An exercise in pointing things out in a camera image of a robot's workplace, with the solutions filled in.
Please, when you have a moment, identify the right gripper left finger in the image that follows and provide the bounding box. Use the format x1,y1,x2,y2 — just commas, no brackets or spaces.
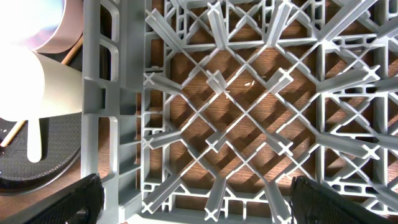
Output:
1,174,104,224

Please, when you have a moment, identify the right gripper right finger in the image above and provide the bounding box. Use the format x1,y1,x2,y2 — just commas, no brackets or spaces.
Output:
290,176,389,224

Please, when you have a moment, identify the white plastic fork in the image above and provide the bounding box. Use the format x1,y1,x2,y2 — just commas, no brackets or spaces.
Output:
27,119,42,163

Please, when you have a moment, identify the white cup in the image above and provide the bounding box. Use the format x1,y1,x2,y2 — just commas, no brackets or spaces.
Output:
1,46,83,121

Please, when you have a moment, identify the white bowl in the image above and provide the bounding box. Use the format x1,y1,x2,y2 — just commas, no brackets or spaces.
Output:
32,0,83,54

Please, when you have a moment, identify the grey dishwasher rack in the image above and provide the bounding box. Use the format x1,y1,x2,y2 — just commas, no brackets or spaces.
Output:
81,0,397,223

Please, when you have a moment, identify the round black tray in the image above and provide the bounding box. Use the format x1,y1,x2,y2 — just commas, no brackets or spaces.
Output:
1,54,81,196

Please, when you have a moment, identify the wooden chopstick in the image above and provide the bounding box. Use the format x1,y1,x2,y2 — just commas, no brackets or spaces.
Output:
1,35,83,147

